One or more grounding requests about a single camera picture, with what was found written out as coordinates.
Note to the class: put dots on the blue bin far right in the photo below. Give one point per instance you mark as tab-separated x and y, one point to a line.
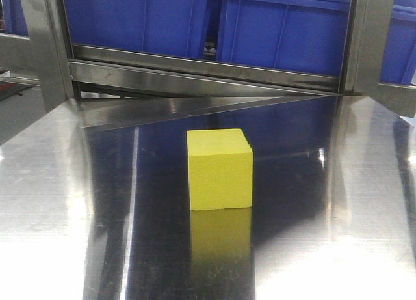
399	56

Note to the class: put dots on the blue plastic bin left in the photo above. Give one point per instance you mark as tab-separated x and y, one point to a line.
167	27

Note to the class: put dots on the yellow foam block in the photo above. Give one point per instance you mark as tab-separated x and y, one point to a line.
220	169

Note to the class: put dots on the blue plastic bin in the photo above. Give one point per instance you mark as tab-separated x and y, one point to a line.
297	35
167	27

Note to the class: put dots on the stainless steel shelf frame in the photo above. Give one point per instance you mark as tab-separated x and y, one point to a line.
47	57

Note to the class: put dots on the blue plastic bin right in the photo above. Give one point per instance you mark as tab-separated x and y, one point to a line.
297	35

